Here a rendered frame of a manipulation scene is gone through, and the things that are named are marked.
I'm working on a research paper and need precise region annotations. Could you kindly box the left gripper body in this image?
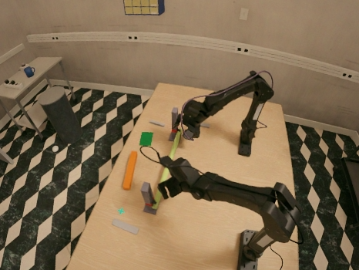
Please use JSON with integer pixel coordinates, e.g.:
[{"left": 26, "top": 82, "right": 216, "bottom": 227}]
[{"left": 158, "top": 156, "right": 185, "bottom": 197}]

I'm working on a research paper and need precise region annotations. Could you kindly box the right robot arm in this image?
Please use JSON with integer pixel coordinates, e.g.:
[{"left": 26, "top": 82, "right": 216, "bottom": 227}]
[{"left": 183, "top": 70, "right": 274, "bottom": 156}]

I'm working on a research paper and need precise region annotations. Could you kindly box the orange rectangular bar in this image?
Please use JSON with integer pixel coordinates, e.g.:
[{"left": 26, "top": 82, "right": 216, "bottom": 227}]
[{"left": 123, "top": 151, "right": 138, "bottom": 191}]

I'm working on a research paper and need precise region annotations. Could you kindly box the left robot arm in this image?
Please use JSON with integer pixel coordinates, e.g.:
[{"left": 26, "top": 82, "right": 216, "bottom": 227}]
[{"left": 169, "top": 167, "right": 303, "bottom": 270}]

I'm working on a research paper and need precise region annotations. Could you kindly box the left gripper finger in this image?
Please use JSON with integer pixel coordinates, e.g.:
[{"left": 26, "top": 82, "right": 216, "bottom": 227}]
[{"left": 157, "top": 186, "right": 169, "bottom": 200}]

